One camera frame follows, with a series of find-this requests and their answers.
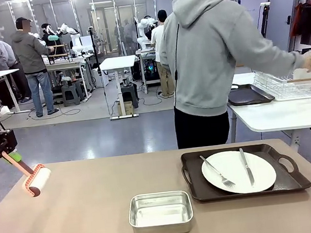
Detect slim black tripod stand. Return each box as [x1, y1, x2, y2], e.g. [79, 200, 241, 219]
[87, 26, 105, 75]

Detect silver table knife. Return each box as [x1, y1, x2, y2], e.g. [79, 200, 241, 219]
[239, 147, 256, 189]

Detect grey plastic stool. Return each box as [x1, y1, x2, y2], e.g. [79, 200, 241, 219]
[60, 82, 86, 107]

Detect dark stool under desk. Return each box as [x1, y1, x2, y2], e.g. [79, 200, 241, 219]
[120, 82, 140, 110]

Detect white side table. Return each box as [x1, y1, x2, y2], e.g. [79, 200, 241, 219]
[223, 66, 311, 138]

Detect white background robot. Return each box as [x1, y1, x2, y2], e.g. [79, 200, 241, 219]
[58, 20, 94, 59]

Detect person in grey hoodie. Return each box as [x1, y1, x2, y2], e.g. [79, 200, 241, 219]
[153, 0, 311, 151]

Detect man in dark hoodie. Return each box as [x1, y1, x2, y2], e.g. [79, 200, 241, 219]
[8, 13, 62, 120]

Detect silver fork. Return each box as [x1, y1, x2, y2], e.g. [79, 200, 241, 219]
[199, 152, 236, 191]

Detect pink lint roller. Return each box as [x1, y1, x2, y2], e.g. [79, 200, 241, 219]
[2, 148, 54, 201]

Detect man in light grey top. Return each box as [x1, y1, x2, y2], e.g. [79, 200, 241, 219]
[0, 37, 32, 105]

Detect small cardboard box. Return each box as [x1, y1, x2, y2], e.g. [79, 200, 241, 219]
[116, 100, 134, 117]

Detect white wire dish rack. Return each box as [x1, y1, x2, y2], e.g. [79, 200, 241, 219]
[251, 63, 311, 104]

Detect rectangular metal container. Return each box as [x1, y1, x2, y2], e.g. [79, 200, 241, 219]
[126, 189, 196, 233]

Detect white standing desk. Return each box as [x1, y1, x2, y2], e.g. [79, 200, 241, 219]
[98, 54, 143, 121]

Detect person in white shirt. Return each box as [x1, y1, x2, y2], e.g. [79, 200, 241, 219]
[147, 8, 181, 100]

